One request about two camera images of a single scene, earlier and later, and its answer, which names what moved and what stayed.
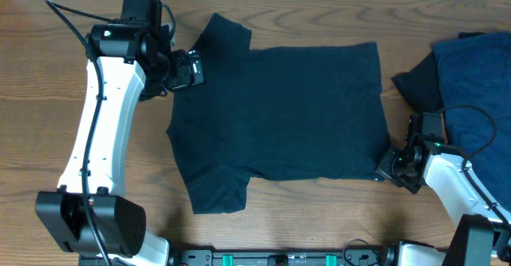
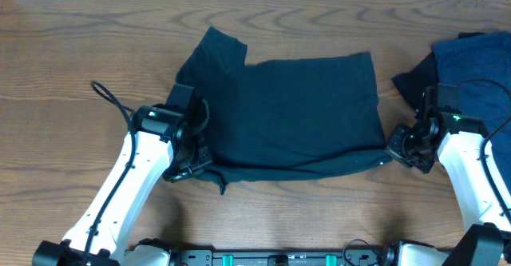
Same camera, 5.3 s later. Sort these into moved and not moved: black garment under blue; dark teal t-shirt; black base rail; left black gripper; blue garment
Moved: left black gripper; dark teal t-shirt
Not moved: black base rail; black garment under blue; blue garment
